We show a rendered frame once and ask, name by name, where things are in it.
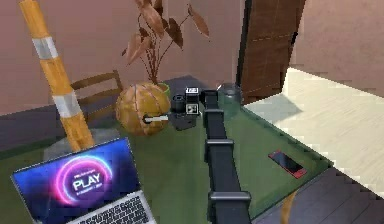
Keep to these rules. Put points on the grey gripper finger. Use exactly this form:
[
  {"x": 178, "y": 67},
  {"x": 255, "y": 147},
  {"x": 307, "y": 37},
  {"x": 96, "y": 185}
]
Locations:
[{"x": 156, "y": 118}]

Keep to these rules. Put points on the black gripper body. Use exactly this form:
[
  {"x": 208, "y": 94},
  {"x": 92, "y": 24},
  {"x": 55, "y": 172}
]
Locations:
[{"x": 180, "y": 111}]

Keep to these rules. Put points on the orange basketball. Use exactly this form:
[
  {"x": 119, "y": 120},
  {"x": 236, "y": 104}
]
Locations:
[{"x": 141, "y": 108}]

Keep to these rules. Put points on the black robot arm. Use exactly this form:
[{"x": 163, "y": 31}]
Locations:
[{"x": 220, "y": 160}]

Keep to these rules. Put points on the green dining table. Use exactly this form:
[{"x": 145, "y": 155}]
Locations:
[{"x": 173, "y": 166}]

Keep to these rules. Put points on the wooden chair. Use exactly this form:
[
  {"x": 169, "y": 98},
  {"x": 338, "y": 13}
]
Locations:
[{"x": 96, "y": 95}]

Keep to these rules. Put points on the brown-leaved house plant green pot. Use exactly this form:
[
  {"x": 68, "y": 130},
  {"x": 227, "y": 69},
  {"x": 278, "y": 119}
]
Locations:
[{"x": 160, "y": 36}]

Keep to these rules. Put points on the silver open laptop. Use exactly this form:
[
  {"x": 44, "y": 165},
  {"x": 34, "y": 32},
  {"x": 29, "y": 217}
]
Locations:
[{"x": 83, "y": 186}]

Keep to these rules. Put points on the brown wooden room door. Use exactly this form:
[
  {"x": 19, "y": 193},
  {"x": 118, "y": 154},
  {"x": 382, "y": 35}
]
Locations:
[{"x": 266, "y": 46}]

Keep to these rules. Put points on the orange baseball bat white bands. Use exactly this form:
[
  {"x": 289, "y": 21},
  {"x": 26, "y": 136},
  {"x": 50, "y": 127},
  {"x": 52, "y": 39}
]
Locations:
[{"x": 55, "y": 76}]

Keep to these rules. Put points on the red mobile phone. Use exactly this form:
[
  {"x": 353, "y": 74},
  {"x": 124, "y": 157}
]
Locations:
[{"x": 287, "y": 163}]

